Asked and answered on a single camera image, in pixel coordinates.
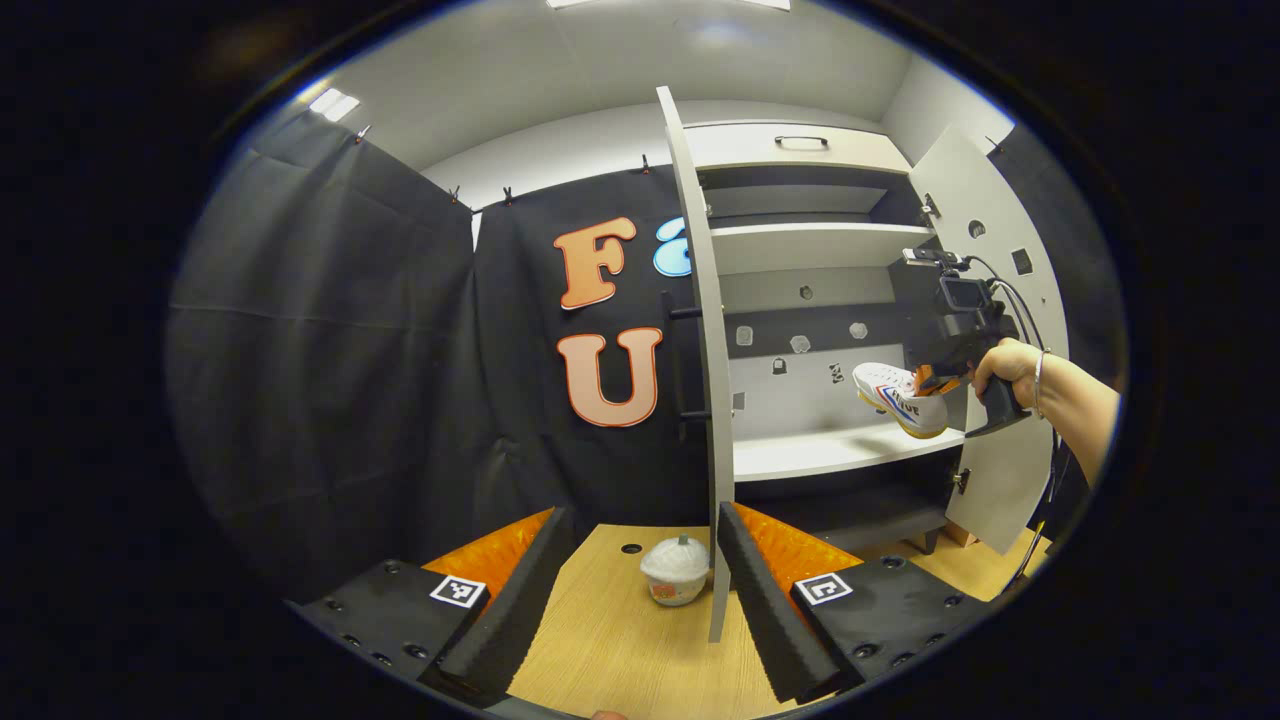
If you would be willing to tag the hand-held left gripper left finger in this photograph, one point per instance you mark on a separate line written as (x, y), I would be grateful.
(515, 610)

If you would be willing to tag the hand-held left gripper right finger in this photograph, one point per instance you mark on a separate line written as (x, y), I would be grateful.
(765, 610)

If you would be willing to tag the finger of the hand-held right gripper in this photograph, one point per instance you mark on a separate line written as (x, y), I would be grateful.
(937, 382)

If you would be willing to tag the white striped shoe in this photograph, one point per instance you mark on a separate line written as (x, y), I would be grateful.
(890, 397)

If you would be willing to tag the white cabinet door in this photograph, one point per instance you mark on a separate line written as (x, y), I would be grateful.
(705, 300)
(1005, 485)

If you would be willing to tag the white shoe cabinet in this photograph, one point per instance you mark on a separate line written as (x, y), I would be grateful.
(800, 245)

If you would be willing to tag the metal door hinge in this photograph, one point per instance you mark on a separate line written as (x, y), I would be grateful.
(961, 481)
(930, 208)

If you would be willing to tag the white cabinet drawer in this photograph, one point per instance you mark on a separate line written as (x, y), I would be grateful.
(740, 148)

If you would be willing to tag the white lidded cup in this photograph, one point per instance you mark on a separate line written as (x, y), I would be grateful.
(672, 572)

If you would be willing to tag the black backdrop cloth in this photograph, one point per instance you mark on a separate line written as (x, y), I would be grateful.
(330, 350)
(1078, 260)

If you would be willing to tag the small ceiling light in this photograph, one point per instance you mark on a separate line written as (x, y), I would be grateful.
(334, 104)

